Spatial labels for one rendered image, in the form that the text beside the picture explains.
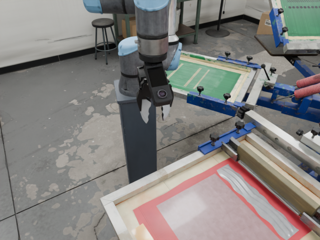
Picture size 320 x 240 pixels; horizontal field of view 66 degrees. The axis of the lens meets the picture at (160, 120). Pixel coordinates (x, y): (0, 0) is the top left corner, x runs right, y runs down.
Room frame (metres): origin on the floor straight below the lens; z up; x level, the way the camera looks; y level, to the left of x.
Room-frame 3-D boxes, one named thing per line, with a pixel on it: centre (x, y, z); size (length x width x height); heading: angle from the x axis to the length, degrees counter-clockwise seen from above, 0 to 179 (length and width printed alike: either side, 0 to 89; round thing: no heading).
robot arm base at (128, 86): (0.99, 0.12, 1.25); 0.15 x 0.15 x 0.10
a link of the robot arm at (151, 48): (0.57, 0.02, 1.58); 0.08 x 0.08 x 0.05
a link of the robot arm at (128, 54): (0.99, 0.11, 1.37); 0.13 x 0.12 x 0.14; 85
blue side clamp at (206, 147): (0.85, -0.32, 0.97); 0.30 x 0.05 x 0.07; 122
